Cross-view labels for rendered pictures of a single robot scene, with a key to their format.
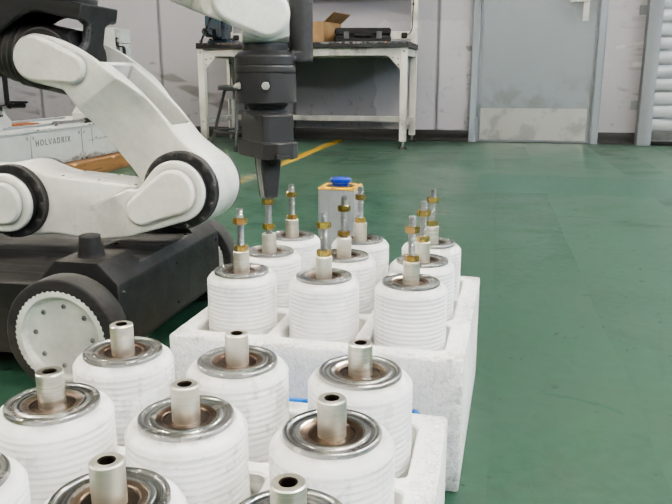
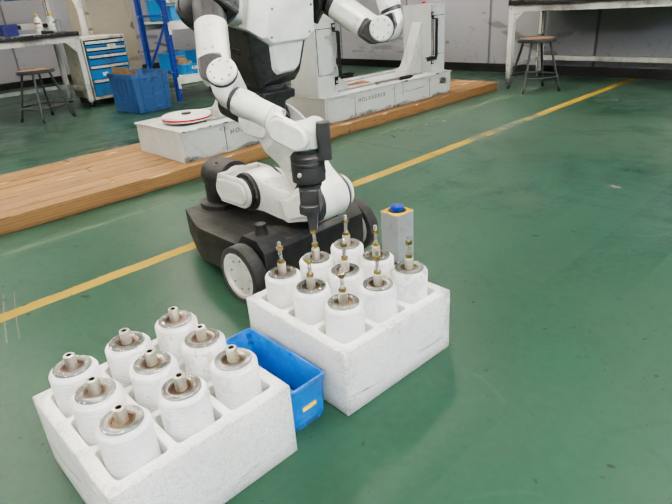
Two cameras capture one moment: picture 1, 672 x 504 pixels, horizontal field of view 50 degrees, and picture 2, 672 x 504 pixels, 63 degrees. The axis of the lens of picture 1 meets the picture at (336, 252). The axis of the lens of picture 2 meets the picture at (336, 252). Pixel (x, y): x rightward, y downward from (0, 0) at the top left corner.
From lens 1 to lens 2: 0.84 m
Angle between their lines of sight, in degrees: 35
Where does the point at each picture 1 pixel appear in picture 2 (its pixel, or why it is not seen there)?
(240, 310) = (274, 294)
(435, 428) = (275, 390)
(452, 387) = (341, 365)
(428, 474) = (241, 412)
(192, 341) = (253, 304)
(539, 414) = (450, 386)
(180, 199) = not seen: hidden behind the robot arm
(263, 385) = (199, 353)
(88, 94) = (268, 144)
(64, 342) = (241, 278)
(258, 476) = not seen: hidden behind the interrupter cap
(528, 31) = not seen: outside the picture
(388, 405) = (228, 378)
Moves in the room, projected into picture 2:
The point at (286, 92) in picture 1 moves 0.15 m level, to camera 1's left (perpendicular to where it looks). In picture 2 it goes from (311, 178) to (266, 172)
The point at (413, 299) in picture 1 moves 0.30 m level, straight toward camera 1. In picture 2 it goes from (332, 314) to (231, 382)
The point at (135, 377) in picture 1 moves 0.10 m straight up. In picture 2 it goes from (168, 333) to (159, 295)
